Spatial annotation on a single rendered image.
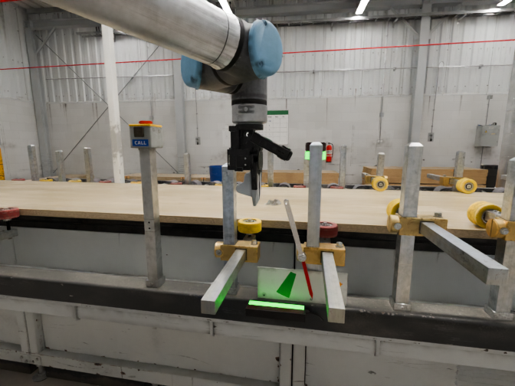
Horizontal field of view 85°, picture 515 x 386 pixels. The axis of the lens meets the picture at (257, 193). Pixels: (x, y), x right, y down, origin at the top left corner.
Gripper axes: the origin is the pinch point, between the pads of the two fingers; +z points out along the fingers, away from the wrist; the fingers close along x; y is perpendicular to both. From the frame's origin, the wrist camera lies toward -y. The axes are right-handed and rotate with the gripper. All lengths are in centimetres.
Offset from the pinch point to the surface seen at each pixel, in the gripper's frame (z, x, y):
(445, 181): 7, -114, -95
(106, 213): 11, -22, 64
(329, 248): 14.0, -5.8, -19.8
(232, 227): 9.3, -6.2, 8.7
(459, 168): -1, -115, -103
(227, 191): -1.6, -6.2, 10.2
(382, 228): 12.0, -22.3, -37.5
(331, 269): 15.0, 6.2, -19.3
